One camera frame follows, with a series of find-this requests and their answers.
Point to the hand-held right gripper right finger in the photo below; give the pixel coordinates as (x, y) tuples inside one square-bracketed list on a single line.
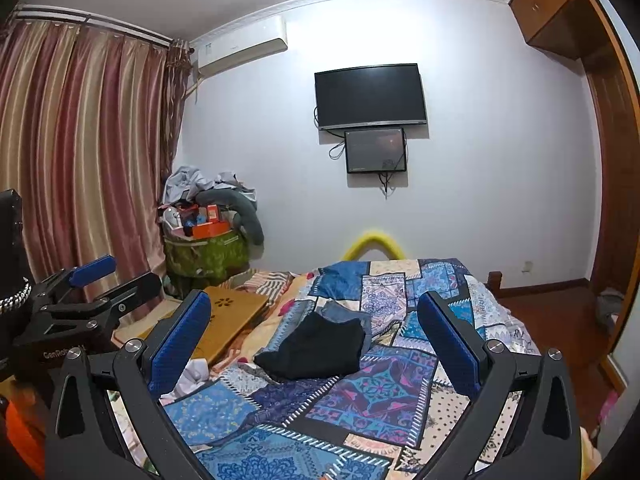
[(450, 345)]

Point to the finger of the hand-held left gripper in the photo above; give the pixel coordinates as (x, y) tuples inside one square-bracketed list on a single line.
[(92, 267), (135, 292)]

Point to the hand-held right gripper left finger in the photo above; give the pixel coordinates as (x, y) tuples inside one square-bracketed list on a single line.
[(177, 340)]

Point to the black pants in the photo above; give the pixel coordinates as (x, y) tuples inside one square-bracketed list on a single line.
[(315, 350)]

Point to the white plastic bag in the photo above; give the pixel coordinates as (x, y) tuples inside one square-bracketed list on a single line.
[(192, 377)]

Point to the wooden lap desk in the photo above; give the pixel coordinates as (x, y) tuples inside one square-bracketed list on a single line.
[(230, 320)]

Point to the green fabric bag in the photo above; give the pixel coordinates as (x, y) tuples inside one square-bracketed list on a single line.
[(210, 257)]

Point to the blue patchwork blanket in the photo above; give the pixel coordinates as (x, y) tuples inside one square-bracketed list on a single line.
[(380, 390)]

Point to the orange box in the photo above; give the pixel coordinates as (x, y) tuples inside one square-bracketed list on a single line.
[(212, 230)]

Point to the striped orange bedsheet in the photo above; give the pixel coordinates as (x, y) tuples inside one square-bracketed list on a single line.
[(265, 280)]

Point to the blue jeans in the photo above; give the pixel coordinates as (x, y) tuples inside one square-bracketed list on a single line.
[(345, 312)]

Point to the orange object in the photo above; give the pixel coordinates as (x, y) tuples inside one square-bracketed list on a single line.
[(22, 435)]

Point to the striped pink curtain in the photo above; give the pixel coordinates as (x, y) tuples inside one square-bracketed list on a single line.
[(80, 150)]

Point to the cream floral bedsheet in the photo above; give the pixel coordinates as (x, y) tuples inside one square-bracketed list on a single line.
[(292, 300)]

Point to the pale clothes pile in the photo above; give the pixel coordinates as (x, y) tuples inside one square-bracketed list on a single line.
[(192, 182)]

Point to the yellow foam arch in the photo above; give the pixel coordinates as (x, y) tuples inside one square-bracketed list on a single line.
[(372, 239)]

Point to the grey cushion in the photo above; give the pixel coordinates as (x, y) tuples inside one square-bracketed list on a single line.
[(250, 217)]

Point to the grey cloth bundle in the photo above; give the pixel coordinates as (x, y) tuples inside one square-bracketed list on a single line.
[(609, 307)]

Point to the wooden wardrobe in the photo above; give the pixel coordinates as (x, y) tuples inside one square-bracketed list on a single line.
[(610, 160)]

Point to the white curtain rod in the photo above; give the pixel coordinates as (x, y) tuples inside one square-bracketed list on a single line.
[(100, 22)]

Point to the white air conditioner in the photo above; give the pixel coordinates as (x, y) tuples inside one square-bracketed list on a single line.
[(240, 47)]

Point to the wooden bed post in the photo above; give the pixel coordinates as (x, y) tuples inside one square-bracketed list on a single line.
[(492, 280)]

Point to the white wall socket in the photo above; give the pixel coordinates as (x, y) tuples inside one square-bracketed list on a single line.
[(526, 266)]

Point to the small wall monitor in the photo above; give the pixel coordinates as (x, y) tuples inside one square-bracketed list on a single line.
[(375, 150)]

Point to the black wall television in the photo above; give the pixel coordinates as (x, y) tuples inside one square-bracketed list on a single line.
[(370, 95)]

